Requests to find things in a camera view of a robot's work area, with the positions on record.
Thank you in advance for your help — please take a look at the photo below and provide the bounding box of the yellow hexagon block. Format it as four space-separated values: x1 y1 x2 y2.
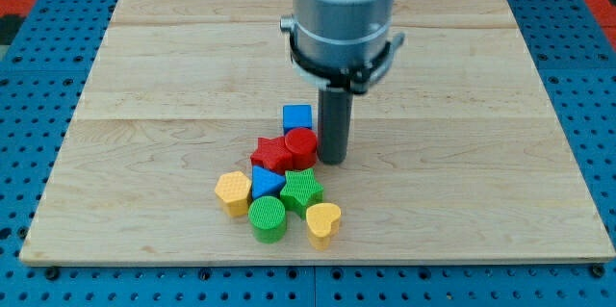
215 171 252 217

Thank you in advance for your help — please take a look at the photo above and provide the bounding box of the blue triangle block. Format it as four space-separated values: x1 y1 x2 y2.
251 166 286 200

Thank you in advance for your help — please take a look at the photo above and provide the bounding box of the yellow heart block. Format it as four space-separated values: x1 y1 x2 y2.
305 203 342 250

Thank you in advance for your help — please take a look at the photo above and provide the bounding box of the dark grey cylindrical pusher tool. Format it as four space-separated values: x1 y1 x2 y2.
318 90 353 165

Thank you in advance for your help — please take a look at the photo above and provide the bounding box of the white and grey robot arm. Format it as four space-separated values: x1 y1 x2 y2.
280 0 404 94

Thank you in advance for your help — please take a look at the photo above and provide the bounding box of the red star block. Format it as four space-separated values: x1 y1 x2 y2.
250 137 294 175

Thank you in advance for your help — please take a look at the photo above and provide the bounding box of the blue cube block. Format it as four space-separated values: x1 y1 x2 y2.
282 104 313 134

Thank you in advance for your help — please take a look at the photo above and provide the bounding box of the green cylinder block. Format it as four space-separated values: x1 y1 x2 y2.
248 196 287 243

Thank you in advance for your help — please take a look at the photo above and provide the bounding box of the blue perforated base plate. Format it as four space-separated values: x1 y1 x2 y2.
1 0 615 306

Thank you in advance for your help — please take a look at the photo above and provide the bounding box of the light wooden board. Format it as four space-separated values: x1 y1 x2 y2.
20 0 615 267

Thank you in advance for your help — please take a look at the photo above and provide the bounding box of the green star block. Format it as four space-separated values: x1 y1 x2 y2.
280 167 324 219

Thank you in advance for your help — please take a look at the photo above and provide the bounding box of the red cylinder block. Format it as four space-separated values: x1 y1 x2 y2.
284 128 318 170

